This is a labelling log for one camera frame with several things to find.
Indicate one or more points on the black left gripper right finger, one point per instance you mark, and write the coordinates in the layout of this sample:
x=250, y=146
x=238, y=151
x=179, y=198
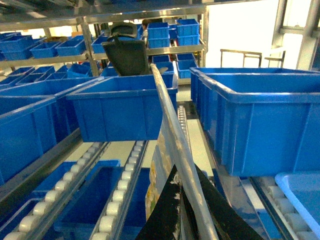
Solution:
x=206, y=215

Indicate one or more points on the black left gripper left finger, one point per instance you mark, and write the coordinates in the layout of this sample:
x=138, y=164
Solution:
x=164, y=221

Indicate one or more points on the flower gift bag light blue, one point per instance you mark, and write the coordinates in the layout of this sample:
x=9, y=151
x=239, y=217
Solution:
x=172, y=149

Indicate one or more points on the white roller conveyor track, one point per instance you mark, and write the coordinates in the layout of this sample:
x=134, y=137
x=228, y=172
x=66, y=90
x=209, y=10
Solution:
x=110, y=223

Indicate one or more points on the blue plastic tray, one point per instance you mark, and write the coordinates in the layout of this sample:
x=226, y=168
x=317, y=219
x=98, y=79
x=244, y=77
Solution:
x=303, y=191

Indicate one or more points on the large blue bin behind tray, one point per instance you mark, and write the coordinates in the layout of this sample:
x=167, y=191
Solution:
x=260, y=121

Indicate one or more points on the blue bin on rollers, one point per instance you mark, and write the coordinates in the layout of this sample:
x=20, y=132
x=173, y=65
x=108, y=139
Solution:
x=118, y=108

